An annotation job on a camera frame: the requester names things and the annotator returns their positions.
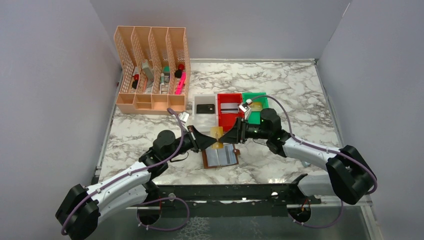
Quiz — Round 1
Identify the gold credit card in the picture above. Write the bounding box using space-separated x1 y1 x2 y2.
249 102 264 112
210 126 224 150

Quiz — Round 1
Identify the brown leather card holder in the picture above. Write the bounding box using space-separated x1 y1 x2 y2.
201 144 240 169

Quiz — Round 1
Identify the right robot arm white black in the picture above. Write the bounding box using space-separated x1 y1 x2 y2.
219 108 376 205

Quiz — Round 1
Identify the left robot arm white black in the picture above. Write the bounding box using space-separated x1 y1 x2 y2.
55 125 217 240

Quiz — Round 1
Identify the black credit card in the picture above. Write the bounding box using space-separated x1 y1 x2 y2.
195 103 216 114

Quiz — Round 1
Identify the white striped credit card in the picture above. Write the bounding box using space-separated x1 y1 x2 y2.
220 102 240 114

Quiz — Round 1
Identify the green plastic bin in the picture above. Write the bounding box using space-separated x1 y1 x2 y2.
241 92 269 124

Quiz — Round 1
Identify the white plastic bin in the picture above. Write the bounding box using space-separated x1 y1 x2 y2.
192 94 219 135

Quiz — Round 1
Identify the red plastic bin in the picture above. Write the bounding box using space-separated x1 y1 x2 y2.
217 93 245 132

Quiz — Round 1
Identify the pink highlighter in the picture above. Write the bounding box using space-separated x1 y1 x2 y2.
175 71 187 95

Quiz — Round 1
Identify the green cap glue stick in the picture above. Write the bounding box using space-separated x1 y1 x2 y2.
159 66 170 87

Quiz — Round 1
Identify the red black marker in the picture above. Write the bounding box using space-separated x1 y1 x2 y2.
131 74 140 90

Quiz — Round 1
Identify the peach plastic desk organizer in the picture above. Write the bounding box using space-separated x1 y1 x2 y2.
113 26 191 115

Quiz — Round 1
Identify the grey stapler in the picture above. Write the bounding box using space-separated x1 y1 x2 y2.
141 59 155 81

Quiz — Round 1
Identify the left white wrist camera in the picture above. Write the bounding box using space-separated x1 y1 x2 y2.
178 111 190 123

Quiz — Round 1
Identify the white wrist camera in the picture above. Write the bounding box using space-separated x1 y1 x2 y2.
238 99 253 115
178 111 190 123

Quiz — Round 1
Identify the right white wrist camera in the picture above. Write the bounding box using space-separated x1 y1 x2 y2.
238 99 253 115

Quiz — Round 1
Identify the black mounting rail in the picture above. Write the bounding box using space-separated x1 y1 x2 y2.
134 183 321 221

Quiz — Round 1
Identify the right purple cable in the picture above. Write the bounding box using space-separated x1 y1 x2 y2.
246 95 379 196

